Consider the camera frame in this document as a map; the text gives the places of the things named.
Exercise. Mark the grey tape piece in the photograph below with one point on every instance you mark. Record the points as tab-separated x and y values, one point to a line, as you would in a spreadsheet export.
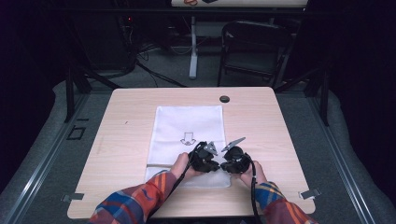
72	197
309	193

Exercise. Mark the dark equipment cabinet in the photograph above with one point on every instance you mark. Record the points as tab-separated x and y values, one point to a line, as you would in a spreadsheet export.
102	40

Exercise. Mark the person's left hand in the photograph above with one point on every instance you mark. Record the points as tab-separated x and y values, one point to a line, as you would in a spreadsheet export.
180	165

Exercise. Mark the person's right hand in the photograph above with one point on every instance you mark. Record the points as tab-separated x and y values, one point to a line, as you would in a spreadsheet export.
257	175

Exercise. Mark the black tape strip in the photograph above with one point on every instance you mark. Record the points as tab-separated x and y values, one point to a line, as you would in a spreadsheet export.
82	119

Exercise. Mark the white desk leg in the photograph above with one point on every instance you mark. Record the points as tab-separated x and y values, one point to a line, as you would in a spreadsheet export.
193	53

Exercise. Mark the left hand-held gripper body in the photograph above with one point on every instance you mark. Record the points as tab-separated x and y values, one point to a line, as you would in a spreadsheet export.
200	157

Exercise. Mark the black tape rectangle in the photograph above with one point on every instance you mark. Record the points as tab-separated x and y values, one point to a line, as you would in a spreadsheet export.
69	132

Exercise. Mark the metal floor rail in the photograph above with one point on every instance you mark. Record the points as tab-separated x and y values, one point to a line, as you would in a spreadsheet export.
342	168
37	168

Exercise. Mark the black folding chair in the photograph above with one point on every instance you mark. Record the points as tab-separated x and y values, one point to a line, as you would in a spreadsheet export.
253	46

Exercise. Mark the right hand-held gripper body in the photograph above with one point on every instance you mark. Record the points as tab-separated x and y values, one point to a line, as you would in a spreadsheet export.
239	160

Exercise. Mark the black round table grommet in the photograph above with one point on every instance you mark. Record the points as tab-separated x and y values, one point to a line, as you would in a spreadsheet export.
224	99

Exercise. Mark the white cloth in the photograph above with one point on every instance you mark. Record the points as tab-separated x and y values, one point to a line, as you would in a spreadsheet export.
186	124

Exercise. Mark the black metal stand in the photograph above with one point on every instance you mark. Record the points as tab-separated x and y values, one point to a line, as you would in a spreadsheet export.
69	93
324	99

